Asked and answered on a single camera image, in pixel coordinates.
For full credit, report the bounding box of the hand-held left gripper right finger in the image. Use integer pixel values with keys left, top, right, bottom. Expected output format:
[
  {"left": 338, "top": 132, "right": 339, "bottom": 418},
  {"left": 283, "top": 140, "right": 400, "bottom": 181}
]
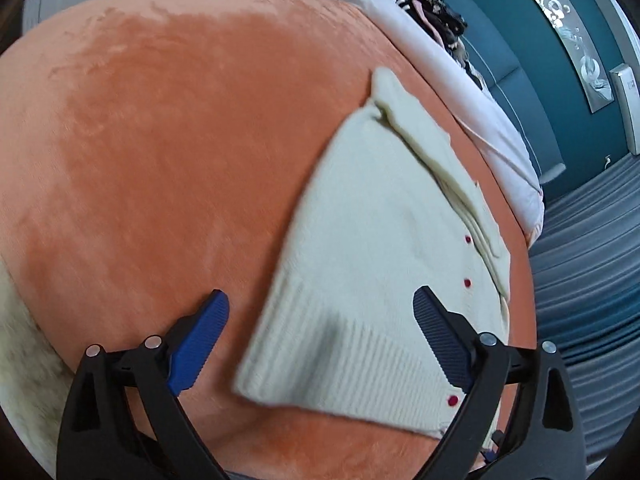
[{"left": 413, "top": 285, "right": 586, "bottom": 480}]

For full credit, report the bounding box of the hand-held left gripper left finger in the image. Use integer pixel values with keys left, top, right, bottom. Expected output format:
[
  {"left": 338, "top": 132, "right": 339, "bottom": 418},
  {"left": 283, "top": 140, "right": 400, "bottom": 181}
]
[{"left": 56, "top": 289, "right": 231, "bottom": 480}]

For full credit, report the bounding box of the cream knit cardigan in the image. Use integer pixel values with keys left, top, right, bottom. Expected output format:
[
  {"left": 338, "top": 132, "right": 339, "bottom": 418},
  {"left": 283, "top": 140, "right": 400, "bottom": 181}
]
[{"left": 233, "top": 66, "right": 513, "bottom": 436}]

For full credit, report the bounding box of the pile of dark patterned clothes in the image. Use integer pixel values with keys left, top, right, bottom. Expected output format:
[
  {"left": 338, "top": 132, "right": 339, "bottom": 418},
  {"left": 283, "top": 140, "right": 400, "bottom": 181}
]
[{"left": 394, "top": 0, "right": 488, "bottom": 91}]

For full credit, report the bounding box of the cream fluffy rug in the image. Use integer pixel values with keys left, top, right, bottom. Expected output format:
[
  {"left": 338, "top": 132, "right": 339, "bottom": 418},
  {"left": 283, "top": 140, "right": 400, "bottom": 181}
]
[{"left": 0, "top": 255, "right": 76, "bottom": 476}]

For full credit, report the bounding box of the orange plush blanket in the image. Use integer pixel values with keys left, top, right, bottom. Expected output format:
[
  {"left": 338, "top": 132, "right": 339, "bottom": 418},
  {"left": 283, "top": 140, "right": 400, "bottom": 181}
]
[{"left": 0, "top": 0, "right": 539, "bottom": 480}]

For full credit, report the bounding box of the pale pink bed sheet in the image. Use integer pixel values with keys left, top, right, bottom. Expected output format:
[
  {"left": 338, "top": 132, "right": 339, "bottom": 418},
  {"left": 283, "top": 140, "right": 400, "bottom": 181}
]
[{"left": 345, "top": 0, "right": 546, "bottom": 248}]

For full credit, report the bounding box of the teal upholstered headboard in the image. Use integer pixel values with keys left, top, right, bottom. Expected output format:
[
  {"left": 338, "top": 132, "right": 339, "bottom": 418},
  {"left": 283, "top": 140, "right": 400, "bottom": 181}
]
[{"left": 462, "top": 35, "right": 568, "bottom": 186}]

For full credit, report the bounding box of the white wall heater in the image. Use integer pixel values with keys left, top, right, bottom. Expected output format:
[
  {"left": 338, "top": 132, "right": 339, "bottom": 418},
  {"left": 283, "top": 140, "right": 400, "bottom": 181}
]
[{"left": 608, "top": 62, "right": 640, "bottom": 156}]

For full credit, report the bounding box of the silver floral wall art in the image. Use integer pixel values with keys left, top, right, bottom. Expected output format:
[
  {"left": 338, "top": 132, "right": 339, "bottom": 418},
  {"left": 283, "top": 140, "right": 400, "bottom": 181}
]
[{"left": 502, "top": 0, "right": 617, "bottom": 115}]

